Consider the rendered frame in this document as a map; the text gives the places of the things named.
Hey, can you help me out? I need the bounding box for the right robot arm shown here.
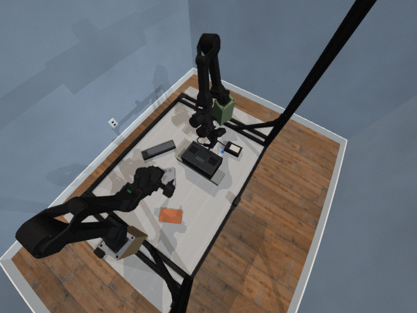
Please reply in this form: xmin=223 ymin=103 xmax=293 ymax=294
xmin=189 ymin=33 xmax=231 ymax=138

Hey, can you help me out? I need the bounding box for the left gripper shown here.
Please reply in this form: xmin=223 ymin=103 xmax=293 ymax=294
xmin=149 ymin=179 xmax=175 ymax=198

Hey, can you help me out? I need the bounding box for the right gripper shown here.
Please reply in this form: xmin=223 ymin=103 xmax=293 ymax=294
xmin=202 ymin=119 xmax=226 ymax=145

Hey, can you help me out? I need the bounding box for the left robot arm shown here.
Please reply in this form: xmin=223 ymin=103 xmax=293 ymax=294
xmin=15 ymin=166 xmax=165 ymax=259

